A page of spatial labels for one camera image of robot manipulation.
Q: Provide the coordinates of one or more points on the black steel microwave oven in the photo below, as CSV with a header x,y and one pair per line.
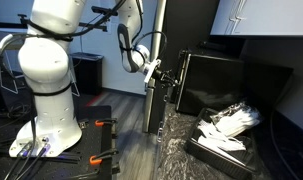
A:
x,y
217,83

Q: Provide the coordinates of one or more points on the white upper cabinets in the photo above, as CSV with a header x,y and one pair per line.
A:
x,y
274,16

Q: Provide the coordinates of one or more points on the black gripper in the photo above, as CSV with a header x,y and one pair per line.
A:
x,y
160,77

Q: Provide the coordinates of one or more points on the orange black table clamp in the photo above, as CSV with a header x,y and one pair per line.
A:
x,y
102,156
106,122

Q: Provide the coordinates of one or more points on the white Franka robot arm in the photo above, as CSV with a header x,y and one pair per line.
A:
x,y
47,66

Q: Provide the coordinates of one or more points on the large white plastic cutlery bag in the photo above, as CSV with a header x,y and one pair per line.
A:
x,y
239,118

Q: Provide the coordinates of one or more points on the black perforated robot table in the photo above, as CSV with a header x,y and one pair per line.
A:
x,y
91,140

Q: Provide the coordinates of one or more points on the black camera on crossbar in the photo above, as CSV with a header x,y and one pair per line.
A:
x,y
104,10

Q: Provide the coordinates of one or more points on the black waste bin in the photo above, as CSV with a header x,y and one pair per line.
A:
x,y
87,74

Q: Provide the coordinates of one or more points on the white cutlery bag with forks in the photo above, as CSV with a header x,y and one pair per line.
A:
x,y
221,140

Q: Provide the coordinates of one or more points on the black plastic tray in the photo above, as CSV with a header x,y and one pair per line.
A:
x,y
204,154

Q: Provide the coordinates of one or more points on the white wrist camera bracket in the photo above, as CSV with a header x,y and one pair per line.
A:
x,y
151,70

